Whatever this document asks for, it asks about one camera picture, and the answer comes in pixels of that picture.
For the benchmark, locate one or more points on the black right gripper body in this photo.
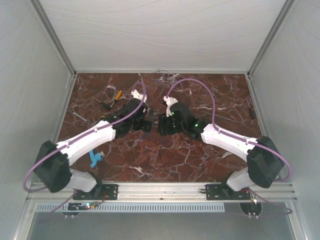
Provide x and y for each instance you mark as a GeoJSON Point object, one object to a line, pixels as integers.
{"type": "Point", "coordinates": [168, 126]}

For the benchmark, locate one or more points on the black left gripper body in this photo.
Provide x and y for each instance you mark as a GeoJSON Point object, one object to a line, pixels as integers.
{"type": "Point", "coordinates": [140, 124]}

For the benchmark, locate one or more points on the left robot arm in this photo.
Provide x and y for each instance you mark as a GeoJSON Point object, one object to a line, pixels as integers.
{"type": "Point", "coordinates": [54, 160]}

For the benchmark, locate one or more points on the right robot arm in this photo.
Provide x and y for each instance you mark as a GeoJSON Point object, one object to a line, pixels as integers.
{"type": "Point", "coordinates": [260, 154]}

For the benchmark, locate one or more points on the silver ratchet wrench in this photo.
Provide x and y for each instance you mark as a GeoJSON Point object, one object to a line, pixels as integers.
{"type": "Point", "coordinates": [79, 116]}

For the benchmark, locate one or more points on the small black screwdriver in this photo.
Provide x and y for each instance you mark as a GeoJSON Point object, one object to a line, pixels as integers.
{"type": "Point", "coordinates": [251, 111]}

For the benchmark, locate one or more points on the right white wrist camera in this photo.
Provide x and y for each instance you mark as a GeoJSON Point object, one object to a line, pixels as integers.
{"type": "Point", "coordinates": [169, 101]}

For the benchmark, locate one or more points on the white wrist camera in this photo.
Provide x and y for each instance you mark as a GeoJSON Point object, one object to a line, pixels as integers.
{"type": "Point", "coordinates": [169, 101]}
{"type": "Point", "coordinates": [139, 96]}

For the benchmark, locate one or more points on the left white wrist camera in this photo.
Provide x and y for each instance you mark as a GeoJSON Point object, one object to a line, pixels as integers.
{"type": "Point", "coordinates": [139, 96]}

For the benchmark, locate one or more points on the yellow handled flat screwdriver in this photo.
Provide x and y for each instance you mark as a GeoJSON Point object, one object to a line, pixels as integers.
{"type": "Point", "coordinates": [119, 94]}

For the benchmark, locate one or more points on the grey slotted cable duct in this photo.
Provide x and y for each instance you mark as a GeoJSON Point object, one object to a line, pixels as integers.
{"type": "Point", "coordinates": [134, 207]}

